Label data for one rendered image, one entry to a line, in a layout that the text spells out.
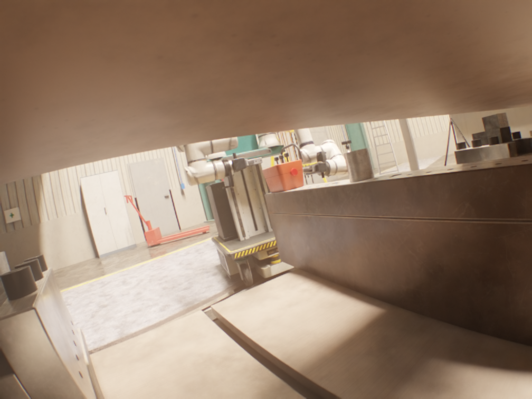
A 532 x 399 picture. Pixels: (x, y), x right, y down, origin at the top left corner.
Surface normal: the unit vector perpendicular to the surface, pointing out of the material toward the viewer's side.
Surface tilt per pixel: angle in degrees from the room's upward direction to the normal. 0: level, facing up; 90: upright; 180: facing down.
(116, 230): 90
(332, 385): 0
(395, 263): 90
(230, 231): 90
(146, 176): 90
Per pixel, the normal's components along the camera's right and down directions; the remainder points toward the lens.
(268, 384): -0.24, -0.97
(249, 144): 0.34, -0.01
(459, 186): -0.89, 0.25
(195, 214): 0.66, -0.11
